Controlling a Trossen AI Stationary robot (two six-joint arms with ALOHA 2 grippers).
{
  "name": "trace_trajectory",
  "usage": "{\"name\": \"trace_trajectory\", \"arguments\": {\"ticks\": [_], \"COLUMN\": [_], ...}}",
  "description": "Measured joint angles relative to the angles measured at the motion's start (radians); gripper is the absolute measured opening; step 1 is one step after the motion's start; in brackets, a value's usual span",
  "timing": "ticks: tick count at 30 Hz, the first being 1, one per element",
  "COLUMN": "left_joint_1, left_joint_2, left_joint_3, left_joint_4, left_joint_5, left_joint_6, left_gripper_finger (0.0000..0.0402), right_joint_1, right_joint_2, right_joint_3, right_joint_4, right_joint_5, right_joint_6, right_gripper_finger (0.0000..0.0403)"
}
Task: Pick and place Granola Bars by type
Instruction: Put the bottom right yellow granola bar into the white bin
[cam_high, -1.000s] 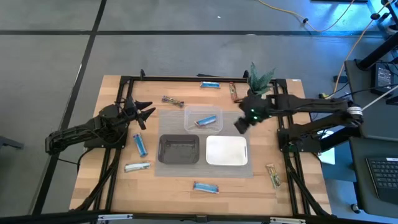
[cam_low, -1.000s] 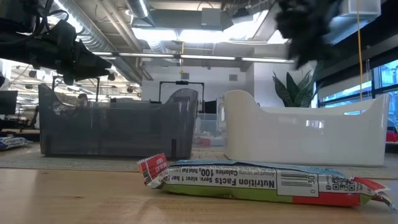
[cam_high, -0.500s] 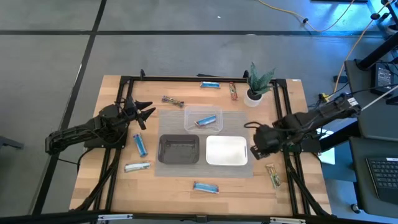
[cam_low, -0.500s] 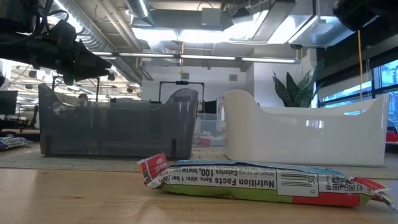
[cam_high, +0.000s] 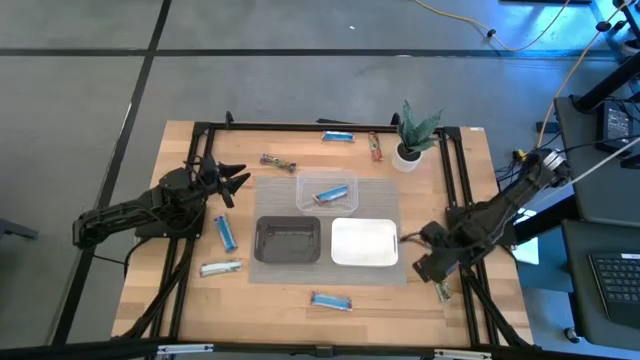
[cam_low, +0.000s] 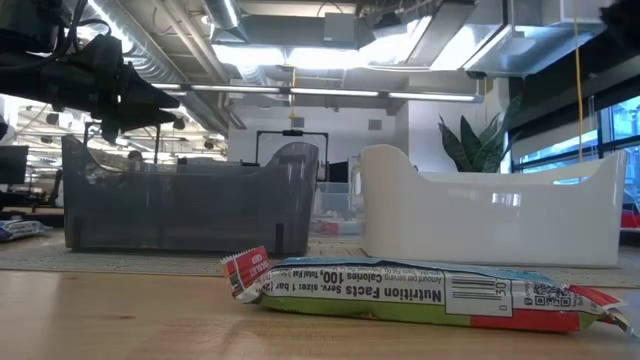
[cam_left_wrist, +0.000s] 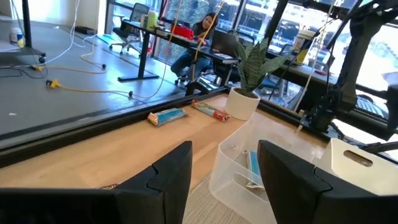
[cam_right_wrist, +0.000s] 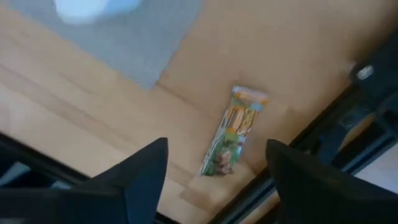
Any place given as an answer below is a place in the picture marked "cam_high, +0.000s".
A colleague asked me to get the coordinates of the blue granola bar red end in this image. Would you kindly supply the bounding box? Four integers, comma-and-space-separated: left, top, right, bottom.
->
312, 183, 350, 205

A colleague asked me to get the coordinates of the black slanted pole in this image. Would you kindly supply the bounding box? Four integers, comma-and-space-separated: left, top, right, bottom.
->
572, 63, 640, 114

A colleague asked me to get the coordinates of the grey desk with adapter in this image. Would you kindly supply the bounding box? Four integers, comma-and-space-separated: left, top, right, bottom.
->
553, 94, 640, 231

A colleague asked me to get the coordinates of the silver bracket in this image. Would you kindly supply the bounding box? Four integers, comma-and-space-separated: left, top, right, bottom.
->
156, 343, 215, 357
432, 348, 494, 360

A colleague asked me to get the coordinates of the white plastic tray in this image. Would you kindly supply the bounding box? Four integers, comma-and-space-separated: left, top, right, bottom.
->
330, 217, 400, 268

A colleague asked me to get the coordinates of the purple and green granola bar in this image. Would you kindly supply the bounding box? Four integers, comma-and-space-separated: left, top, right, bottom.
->
259, 152, 298, 174

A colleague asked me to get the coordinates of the black floor cable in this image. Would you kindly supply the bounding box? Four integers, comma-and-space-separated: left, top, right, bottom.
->
91, 237, 149, 281

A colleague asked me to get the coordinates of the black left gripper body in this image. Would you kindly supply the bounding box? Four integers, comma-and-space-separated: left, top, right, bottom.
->
189, 153, 236, 210

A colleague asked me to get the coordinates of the office chair base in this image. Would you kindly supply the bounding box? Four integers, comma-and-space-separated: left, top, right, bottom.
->
589, 0, 640, 64

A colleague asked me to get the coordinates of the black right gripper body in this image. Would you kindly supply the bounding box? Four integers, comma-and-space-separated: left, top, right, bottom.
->
412, 221, 464, 284

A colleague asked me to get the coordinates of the black keyboard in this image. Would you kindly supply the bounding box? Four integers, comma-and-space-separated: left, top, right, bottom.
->
588, 252, 640, 330

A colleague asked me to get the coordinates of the yellow cable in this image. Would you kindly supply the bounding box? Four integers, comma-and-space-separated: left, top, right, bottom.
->
536, 0, 636, 149
412, 0, 572, 53

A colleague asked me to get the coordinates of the blue granola bar purple end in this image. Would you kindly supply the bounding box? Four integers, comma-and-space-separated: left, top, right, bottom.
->
214, 214, 239, 253

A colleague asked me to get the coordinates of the glossy granola bar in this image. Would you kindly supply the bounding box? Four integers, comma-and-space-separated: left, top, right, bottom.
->
310, 291, 354, 313

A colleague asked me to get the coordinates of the red and green granola bar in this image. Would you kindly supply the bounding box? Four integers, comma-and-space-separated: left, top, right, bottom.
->
368, 130, 385, 162

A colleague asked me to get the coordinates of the grey furniture foot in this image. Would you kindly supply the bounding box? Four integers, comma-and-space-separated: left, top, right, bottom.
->
0, 217, 40, 241

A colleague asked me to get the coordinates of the black aluminium table frame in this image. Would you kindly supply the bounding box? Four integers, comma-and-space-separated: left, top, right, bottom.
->
119, 110, 534, 351

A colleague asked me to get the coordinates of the black plastic tray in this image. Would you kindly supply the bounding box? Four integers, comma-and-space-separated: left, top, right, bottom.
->
253, 215, 322, 265

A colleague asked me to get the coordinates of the black desk beam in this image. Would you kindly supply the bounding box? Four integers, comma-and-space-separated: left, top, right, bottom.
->
513, 195, 576, 246

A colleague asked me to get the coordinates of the white cable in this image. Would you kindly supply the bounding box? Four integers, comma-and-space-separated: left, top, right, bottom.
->
569, 148, 640, 185

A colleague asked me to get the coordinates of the grey desk with keyboard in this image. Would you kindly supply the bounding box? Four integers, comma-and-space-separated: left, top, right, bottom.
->
559, 218, 640, 351

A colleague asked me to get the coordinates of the clear plastic container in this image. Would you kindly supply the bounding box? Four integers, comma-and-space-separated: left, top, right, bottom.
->
294, 168, 360, 217

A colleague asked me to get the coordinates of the green plant in white pot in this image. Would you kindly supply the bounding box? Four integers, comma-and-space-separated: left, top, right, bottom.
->
391, 98, 445, 174

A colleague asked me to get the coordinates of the black overhead gantry bar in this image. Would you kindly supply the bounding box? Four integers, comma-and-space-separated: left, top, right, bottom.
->
0, 338, 640, 360

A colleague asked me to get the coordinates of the black power adapter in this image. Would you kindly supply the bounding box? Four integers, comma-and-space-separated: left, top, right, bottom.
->
594, 99, 637, 155

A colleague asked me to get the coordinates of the grey woven placemat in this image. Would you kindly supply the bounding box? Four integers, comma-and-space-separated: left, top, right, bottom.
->
248, 175, 408, 287

